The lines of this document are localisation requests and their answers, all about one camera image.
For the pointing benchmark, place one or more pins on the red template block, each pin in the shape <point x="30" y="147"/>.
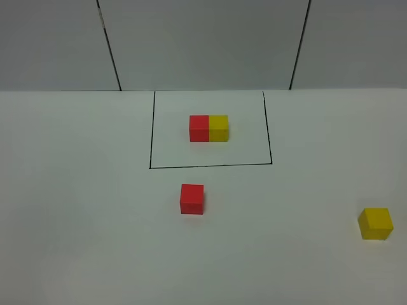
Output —
<point x="199" y="128"/>

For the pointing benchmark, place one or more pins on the yellow template block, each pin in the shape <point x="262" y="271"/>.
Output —
<point x="218" y="128"/>

